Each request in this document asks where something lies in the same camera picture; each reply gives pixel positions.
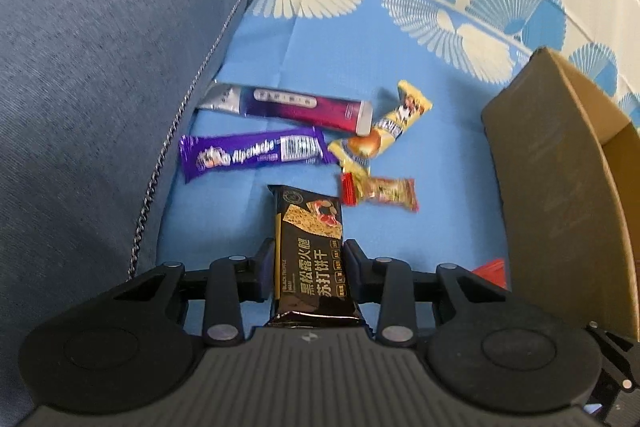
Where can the blue and cream printed sheet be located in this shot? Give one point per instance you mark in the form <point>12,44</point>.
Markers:
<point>310,52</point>

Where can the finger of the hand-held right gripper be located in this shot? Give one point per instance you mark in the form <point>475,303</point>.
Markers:
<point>617,357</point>

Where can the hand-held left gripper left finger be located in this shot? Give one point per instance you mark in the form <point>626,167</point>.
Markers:
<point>262,277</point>

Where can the purple candy bar packet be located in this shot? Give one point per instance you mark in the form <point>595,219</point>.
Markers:
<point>250,152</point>

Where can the black cracker snack packet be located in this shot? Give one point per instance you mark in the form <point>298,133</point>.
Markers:
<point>310,257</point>

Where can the red and gold candy packet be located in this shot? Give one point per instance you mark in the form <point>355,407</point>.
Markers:
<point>380,192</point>

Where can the yellow bread snack packet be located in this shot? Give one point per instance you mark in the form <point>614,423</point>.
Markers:
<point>357,149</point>

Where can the brown cardboard box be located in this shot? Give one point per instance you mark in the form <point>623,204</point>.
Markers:
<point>550,182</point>

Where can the red snack packet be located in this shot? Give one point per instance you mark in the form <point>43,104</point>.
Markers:
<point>492,272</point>

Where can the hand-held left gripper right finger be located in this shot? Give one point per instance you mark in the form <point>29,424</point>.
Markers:
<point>356,277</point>

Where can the yellow cartoon snack packet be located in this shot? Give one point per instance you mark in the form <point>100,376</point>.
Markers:
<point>402,112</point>

